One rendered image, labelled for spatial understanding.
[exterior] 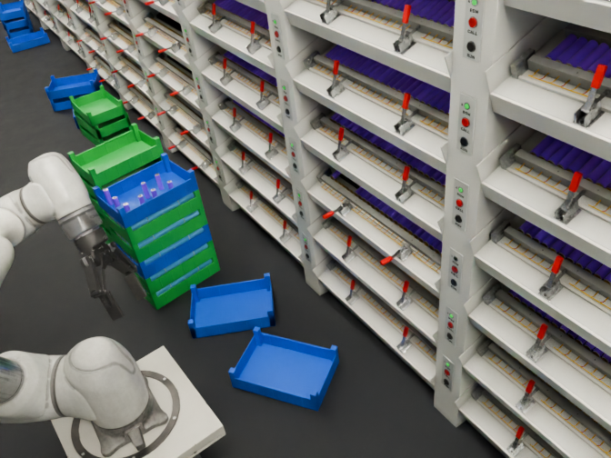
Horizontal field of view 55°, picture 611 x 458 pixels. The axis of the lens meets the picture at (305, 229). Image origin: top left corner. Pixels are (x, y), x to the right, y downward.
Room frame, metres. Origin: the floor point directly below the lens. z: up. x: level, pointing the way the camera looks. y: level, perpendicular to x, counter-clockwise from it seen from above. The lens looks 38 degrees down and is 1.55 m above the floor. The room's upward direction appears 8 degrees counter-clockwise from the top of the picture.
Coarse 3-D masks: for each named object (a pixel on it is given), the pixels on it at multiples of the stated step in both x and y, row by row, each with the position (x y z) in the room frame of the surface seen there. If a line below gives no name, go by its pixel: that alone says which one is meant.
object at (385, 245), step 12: (324, 168) 1.58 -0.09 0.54; (312, 180) 1.56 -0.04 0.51; (312, 192) 1.53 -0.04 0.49; (324, 192) 1.51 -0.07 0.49; (324, 204) 1.47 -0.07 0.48; (336, 204) 1.44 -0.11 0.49; (336, 216) 1.42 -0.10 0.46; (348, 216) 1.38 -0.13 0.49; (360, 216) 1.36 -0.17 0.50; (360, 228) 1.32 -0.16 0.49; (372, 228) 1.30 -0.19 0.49; (372, 240) 1.26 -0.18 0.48; (384, 240) 1.24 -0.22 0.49; (396, 240) 1.23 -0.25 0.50; (384, 252) 1.22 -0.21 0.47; (396, 264) 1.18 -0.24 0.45; (408, 264) 1.14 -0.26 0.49; (420, 264) 1.12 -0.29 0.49; (420, 276) 1.09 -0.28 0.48; (432, 276) 1.08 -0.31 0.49; (432, 288) 1.05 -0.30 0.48
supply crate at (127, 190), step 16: (128, 176) 1.83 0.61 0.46; (144, 176) 1.86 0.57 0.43; (160, 176) 1.89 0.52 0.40; (176, 176) 1.87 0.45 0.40; (192, 176) 1.77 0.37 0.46; (96, 192) 1.74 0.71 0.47; (112, 192) 1.78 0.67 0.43; (128, 192) 1.81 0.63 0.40; (160, 192) 1.78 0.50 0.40; (176, 192) 1.72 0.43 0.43; (192, 192) 1.76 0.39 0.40; (112, 208) 1.64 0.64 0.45; (144, 208) 1.64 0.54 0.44; (160, 208) 1.68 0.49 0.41; (128, 224) 1.60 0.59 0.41
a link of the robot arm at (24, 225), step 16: (16, 192) 1.21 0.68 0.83; (0, 208) 1.15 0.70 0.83; (16, 208) 1.16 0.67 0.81; (0, 224) 1.11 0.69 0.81; (16, 224) 1.13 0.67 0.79; (32, 224) 1.16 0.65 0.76; (0, 240) 0.91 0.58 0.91; (16, 240) 1.12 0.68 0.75; (0, 256) 0.84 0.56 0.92; (0, 272) 0.81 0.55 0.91
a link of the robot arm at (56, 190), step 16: (32, 160) 1.23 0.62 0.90; (48, 160) 1.22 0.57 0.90; (64, 160) 1.24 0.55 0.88; (32, 176) 1.20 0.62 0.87; (48, 176) 1.19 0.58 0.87; (64, 176) 1.20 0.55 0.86; (32, 192) 1.18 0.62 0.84; (48, 192) 1.17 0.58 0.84; (64, 192) 1.17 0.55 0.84; (80, 192) 1.19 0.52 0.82; (32, 208) 1.16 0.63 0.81; (48, 208) 1.15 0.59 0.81; (64, 208) 1.15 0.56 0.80; (80, 208) 1.16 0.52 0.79
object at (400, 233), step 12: (324, 180) 1.53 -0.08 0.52; (336, 192) 1.48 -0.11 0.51; (348, 192) 1.44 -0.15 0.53; (360, 204) 1.38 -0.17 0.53; (372, 216) 1.33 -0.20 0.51; (384, 216) 1.30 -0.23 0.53; (396, 228) 1.24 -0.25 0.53; (408, 240) 1.19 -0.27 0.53; (420, 252) 1.15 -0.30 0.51; (432, 252) 1.13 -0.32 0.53; (432, 264) 1.10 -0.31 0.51
